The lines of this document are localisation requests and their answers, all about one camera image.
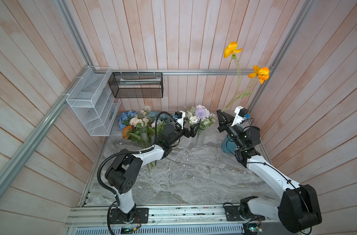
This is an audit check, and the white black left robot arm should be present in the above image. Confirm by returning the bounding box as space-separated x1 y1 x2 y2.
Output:
97 111 201 225

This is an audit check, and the purple white flower bouquet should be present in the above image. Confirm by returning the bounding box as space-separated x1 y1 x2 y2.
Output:
186 105 216 131

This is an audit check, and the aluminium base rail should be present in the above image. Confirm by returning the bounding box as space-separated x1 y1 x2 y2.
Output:
65 203 289 235

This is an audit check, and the orange gerbera flower stem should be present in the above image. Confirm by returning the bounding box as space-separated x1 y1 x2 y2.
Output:
122 125 134 140

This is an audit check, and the pink white green bouquet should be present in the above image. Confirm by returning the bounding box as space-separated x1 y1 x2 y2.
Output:
128 105 167 172

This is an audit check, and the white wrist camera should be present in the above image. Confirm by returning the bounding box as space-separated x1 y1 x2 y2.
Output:
232 106 251 126
174 111 186 129

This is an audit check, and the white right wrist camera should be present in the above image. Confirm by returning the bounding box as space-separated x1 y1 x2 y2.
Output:
232 106 251 126

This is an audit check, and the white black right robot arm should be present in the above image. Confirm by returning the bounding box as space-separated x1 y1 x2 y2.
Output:
217 106 322 233

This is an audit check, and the white wire mesh shelf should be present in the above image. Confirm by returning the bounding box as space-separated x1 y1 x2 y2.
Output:
67 66 121 137

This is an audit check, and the black wire mesh basket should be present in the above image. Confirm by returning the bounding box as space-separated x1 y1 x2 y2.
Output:
108 72 164 99

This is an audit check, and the aluminium frame rail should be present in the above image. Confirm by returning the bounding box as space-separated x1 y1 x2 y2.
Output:
95 67 254 76

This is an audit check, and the clear ribbed glass vase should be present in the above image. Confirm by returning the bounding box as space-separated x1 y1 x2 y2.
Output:
191 130 205 147

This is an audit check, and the yellow orange poppy stem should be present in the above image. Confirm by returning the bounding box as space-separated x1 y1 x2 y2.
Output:
220 41 270 113

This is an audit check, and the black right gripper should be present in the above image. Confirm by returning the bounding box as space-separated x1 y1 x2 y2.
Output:
218 111 244 150

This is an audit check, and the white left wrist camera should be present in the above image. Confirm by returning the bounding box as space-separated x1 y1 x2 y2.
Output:
174 111 186 129

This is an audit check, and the teal cylindrical vase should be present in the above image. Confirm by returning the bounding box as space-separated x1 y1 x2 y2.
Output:
221 135 238 155

